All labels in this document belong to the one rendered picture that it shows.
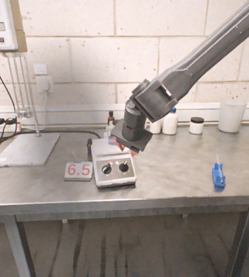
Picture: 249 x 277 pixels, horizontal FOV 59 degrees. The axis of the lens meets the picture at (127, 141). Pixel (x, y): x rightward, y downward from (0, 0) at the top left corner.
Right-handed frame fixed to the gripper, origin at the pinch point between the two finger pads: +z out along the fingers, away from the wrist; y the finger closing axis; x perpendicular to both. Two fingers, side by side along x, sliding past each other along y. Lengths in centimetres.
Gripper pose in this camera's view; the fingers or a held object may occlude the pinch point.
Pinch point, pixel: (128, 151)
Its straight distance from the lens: 67.7
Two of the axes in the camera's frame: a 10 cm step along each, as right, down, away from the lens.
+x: -4.9, 6.8, -5.5
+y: -8.7, -4.5, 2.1
